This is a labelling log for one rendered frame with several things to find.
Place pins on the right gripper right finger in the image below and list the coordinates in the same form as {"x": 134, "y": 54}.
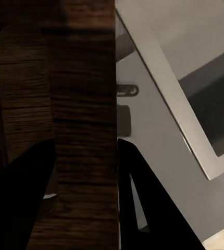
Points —
{"x": 168, "y": 228}

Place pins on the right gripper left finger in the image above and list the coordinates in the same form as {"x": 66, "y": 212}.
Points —
{"x": 22, "y": 187}

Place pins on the drop in sink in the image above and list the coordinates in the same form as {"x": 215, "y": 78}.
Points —
{"x": 181, "y": 43}

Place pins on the cutting board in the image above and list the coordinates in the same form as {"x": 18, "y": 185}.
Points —
{"x": 81, "y": 59}

